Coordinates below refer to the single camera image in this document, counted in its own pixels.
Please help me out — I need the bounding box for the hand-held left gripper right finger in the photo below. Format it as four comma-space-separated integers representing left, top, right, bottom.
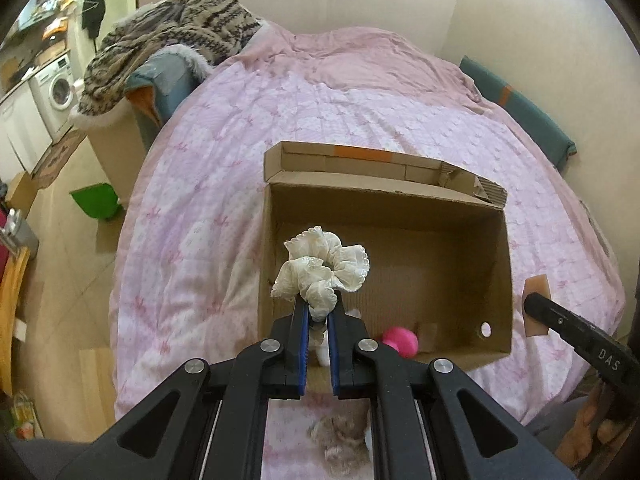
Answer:
327, 300, 576, 480

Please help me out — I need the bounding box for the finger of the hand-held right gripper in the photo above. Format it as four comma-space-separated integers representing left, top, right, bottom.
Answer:
522, 292, 601, 358

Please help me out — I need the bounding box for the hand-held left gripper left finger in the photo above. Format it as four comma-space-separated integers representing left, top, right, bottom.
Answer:
55, 297, 311, 480

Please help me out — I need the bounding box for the pink egg-shaped toy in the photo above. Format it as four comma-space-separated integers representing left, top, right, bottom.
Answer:
381, 326, 420, 360

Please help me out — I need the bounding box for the white lace scrunchie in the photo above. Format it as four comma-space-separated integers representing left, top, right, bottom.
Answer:
270, 226, 371, 321

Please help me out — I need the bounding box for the brown cardboard box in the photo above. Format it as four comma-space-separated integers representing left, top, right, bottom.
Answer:
256, 141, 516, 393

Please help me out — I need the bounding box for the person's right hand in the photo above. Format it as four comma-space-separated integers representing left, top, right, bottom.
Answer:
572, 375, 632, 467

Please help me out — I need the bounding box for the beige fuzzy scrunchie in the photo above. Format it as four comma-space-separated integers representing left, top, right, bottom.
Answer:
306, 412, 371, 463

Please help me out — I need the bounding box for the person's right grey trouser leg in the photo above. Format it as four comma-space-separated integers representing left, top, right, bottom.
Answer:
525, 395, 601, 463

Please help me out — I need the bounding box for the person's grey trouser leg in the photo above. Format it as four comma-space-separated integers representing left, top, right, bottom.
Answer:
525, 395, 601, 463
0, 434, 101, 480

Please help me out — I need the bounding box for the teal pillow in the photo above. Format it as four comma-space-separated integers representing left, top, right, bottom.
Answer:
457, 55, 579, 168

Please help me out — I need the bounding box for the green dustpan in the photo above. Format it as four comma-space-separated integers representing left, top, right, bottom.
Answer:
70, 184, 121, 221

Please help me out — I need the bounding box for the pink bow-print bedspread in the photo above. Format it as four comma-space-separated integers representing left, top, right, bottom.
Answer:
107, 25, 628, 480

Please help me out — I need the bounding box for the colourful patterned bag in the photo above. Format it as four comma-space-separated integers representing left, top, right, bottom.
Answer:
10, 390, 47, 442

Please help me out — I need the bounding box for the person's left grey trouser leg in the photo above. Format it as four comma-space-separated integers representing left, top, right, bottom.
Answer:
0, 434, 101, 480

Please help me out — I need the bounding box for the red and yellow object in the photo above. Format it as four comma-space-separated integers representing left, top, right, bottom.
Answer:
0, 210, 32, 397

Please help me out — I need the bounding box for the grey container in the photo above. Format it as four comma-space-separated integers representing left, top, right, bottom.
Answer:
0, 207, 40, 261

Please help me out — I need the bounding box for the blue fur-trimmed jacket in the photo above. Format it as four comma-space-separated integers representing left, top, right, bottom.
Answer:
124, 45, 211, 132

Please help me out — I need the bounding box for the patterned floor mat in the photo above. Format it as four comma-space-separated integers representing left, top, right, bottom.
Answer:
32, 127, 87, 181

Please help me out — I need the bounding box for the small cardboard floor box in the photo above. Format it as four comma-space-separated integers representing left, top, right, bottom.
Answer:
7, 170, 41, 216

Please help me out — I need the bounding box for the patterned knit sweater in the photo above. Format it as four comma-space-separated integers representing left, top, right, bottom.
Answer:
70, 0, 263, 121

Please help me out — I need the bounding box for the white washing machine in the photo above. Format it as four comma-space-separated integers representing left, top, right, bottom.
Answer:
27, 55, 77, 133

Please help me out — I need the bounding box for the white kitchen cabinet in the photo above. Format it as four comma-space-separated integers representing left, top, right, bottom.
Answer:
0, 80, 56, 173

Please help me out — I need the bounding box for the black hanging garment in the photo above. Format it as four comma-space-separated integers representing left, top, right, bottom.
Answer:
81, 0, 107, 39

